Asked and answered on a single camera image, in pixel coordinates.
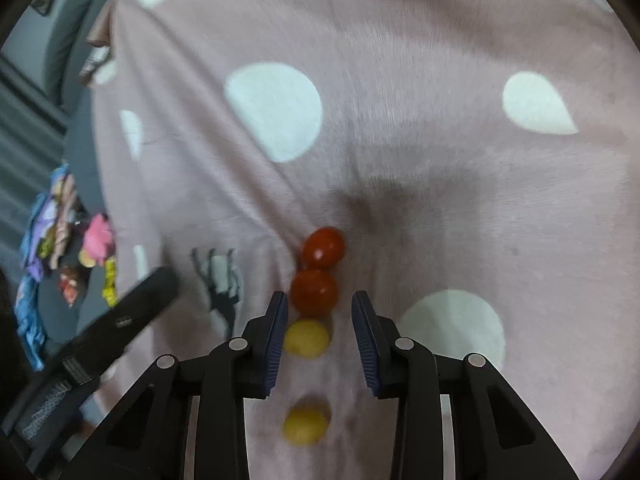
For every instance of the pink polka dot blanket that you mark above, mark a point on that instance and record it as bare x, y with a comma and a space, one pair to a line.
425, 185

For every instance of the grey bed sheet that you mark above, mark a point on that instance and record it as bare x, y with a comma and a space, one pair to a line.
80, 150

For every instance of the red snack packet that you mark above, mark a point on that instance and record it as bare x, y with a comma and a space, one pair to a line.
70, 284

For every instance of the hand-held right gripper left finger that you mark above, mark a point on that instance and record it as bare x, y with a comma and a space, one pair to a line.
274, 345

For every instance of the red cherry tomato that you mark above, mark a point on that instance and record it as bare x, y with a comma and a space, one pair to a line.
314, 290
324, 247

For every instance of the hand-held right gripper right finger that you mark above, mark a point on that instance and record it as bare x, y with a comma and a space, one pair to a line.
364, 345

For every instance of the pink plush toy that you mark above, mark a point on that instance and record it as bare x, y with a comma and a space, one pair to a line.
100, 237

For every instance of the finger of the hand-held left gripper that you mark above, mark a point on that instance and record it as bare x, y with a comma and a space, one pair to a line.
145, 300

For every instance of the yellow candy wrapper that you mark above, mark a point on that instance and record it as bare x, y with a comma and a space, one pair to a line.
109, 280

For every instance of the grey ribbed panel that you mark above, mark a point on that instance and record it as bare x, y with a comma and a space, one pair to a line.
25, 125

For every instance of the small yellow cup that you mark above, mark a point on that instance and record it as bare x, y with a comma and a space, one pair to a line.
87, 259

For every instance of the small yellow fruit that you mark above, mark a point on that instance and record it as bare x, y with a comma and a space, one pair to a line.
306, 425
307, 337

